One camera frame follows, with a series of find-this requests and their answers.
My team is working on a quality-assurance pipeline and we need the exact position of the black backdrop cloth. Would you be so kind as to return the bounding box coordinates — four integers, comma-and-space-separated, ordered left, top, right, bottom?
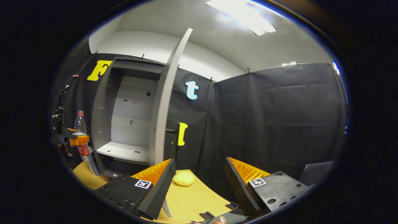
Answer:
51, 53, 348, 199

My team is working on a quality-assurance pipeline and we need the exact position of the dark grey cabinet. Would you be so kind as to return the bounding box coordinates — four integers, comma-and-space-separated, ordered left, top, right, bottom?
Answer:
91, 57, 174, 179

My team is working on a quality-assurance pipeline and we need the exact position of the yellow crumpled lump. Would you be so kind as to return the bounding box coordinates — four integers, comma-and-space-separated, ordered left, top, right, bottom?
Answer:
173, 171, 195, 187

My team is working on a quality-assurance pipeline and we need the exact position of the large ceiling light panel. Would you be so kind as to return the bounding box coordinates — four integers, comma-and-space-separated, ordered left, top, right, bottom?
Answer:
205, 0, 277, 35

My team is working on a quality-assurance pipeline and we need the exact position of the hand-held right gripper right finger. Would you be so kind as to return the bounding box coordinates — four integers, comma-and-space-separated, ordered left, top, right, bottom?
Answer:
224, 157, 313, 218

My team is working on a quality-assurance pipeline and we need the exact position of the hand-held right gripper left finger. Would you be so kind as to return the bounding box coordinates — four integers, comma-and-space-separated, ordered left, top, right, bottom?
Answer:
93, 159, 177, 221

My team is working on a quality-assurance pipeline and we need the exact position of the grey panel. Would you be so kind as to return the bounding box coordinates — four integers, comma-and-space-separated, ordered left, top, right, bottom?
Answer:
299, 161, 336, 186

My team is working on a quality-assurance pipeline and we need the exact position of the white cabinet shelf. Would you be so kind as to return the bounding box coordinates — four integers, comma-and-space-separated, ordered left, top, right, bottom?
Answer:
96, 142, 150, 164

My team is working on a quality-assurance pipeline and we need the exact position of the clear plastic bottle red label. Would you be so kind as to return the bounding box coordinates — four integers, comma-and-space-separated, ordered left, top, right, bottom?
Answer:
73, 110, 94, 162

